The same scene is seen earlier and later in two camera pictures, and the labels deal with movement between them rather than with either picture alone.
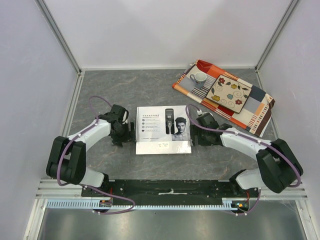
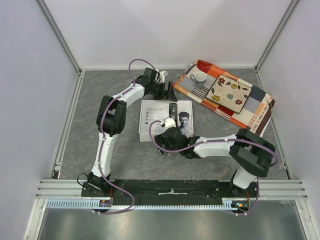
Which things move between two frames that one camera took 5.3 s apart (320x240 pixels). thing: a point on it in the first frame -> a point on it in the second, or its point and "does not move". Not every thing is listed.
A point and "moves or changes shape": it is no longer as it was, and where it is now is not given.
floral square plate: [228, 94] does not move
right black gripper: [195, 135] -> [161, 141]
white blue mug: [199, 79] does not move
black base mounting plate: [171, 192] does not move
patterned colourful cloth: [255, 116] does not move
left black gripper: [130, 136] -> [168, 96]
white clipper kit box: [162, 130] moves or changes shape
